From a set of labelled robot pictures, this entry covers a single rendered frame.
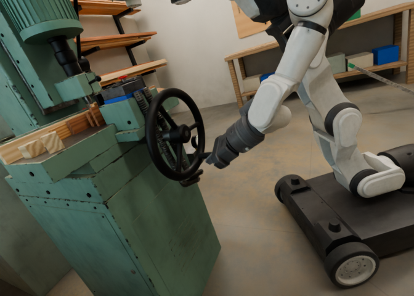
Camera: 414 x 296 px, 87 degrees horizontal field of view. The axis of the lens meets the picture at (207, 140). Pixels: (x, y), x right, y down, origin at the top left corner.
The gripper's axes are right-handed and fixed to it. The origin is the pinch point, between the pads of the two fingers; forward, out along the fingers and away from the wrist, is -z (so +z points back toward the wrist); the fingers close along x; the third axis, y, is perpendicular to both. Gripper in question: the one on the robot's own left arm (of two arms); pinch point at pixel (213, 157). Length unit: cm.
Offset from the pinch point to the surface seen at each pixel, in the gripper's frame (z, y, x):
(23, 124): -46, 58, 5
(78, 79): -14, 48, 10
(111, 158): -16.6, 25.5, -8.1
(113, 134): -13.6, 29.0, -2.5
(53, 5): -1, 63, 16
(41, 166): -13.2, 37.2, -21.6
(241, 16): -29, -16, 341
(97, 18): -170, 161, 302
